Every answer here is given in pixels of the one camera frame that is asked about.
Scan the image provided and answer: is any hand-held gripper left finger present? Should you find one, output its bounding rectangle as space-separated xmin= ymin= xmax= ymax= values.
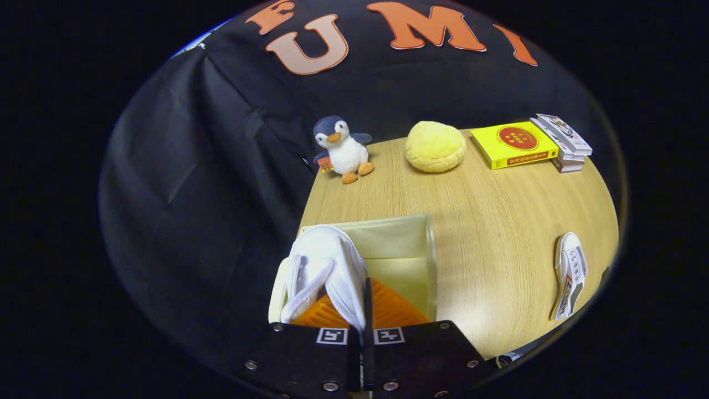
xmin=230 ymin=293 xmax=366 ymax=399

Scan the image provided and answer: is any yellow book with red circle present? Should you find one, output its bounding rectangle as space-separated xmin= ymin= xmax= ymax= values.
xmin=470 ymin=121 xmax=560 ymax=170

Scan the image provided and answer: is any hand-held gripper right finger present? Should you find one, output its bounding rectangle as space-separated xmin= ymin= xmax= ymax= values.
xmin=364 ymin=276 xmax=500 ymax=399

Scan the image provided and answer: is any cream fabric storage box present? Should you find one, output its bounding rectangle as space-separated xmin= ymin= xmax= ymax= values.
xmin=268 ymin=214 xmax=438 ymax=324

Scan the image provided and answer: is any grey and white penguin plush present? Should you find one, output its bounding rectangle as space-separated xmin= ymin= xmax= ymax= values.
xmin=312 ymin=115 xmax=376 ymax=185

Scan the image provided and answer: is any yellow bun-shaped plush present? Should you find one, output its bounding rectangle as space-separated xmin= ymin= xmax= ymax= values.
xmin=405 ymin=121 xmax=467 ymax=173

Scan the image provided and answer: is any white canvas shoe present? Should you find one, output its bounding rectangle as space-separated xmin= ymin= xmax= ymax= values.
xmin=280 ymin=224 xmax=369 ymax=333
xmin=553 ymin=232 xmax=589 ymax=321

